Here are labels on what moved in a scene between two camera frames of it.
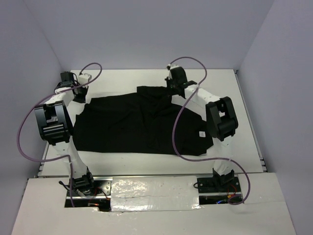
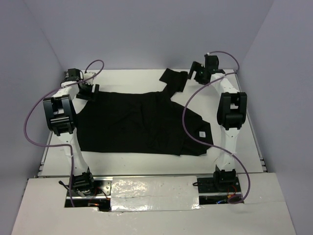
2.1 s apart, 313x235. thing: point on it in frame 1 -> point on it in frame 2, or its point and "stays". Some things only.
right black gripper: (168, 81) -> (196, 65)
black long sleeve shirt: (146, 121) stays
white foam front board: (42, 211) stays
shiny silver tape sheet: (155, 193) stays
